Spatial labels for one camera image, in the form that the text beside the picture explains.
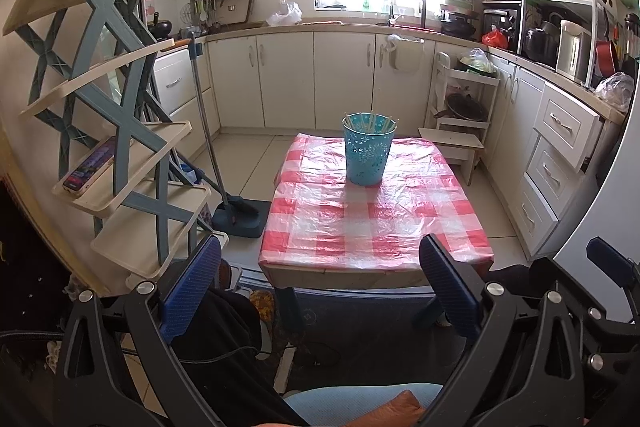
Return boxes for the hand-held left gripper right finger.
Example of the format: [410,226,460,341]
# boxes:
[419,233,592,427]

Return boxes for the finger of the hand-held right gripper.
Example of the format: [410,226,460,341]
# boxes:
[586,236,640,324]
[531,256,640,344]

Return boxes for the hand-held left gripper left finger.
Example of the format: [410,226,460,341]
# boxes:
[55,234,232,427]

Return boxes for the blue perforated plastic basket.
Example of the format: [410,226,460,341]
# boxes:
[342,111,398,186]

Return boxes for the bundle of wooden chopsticks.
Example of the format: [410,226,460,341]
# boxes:
[345,108,398,132]

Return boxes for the person's dark trousers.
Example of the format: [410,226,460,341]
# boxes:
[170,257,311,427]

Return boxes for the yellow patterned cloth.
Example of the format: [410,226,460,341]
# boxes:
[249,289,277,324]

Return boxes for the dark blue plastic stool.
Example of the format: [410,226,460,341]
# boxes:
[272,284,451,343]

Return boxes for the red white checked tablecloth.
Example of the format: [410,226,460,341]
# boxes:
[257,133,495,273]

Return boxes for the brown wrinkled cushion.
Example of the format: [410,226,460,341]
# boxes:
[347,389,426,427]

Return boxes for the cream drawer unit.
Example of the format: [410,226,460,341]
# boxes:
[517,82,608,258]

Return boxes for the cream step stool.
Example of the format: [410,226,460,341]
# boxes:
[418,127,486,186]

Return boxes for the smartphone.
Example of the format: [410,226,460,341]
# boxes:
[62,142,118,198]

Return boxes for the clear plastic bag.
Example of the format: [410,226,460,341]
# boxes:
[594,72,636,112]

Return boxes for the light blue cloth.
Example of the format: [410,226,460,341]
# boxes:
[282,382,446,427]

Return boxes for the red pan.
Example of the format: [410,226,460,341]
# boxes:
[595,39,622,80]

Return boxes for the white kitchen appliance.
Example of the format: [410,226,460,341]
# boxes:
[556,20,593,82]

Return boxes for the white kitchen trolley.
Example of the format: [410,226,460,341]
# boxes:
[425,52,501,142]

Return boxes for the black cooker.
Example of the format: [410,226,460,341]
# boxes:
[522,24,560,62]

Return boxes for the bowl of green vegetables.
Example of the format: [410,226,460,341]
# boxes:
[452,48,498,75]

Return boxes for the cream base kitchen cabinets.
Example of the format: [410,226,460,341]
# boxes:
[150,29,546,142]

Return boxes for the white hanging waste bin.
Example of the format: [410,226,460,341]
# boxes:
[382,33,425,75]

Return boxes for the red plastic bag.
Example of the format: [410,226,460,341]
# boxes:
[481,26,510,50]

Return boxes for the cream blue folding shelf rack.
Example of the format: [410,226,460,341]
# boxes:
[2,0,228,280]

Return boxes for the black toaster oven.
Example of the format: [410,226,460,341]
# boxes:
[482,7,521,50]

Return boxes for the white counter shelf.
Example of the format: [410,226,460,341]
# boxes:
[517,0,608,85]

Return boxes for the dish rack with dishes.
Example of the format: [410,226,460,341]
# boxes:
[440,0,481,40]

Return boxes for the framed cutting board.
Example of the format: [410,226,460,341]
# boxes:
[220,0,254,28]

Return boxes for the chrome curved faucet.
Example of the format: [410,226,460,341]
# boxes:
[379,0,401,25]

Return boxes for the black cable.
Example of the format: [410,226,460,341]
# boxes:
[175,339,346,370]

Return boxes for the black wok with wooden handle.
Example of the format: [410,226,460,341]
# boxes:
[151,12,188,48]

